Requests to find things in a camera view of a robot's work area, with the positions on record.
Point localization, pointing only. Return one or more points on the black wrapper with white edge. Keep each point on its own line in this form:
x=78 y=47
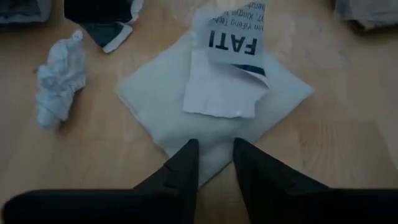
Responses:
x=99 y=12

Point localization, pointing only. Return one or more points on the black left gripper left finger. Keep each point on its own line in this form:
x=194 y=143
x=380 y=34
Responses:
x=155 y=202

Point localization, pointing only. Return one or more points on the torn printed white paper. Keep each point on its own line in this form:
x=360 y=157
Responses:
x=224 y=90

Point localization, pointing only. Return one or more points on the white paper napkin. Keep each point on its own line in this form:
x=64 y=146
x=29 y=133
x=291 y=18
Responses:
x=155 y=99

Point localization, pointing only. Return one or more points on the white tissue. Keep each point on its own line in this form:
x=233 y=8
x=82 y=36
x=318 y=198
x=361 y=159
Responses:
x=60 y=77

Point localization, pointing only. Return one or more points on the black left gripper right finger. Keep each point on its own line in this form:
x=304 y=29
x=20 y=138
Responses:
x=295 y=202

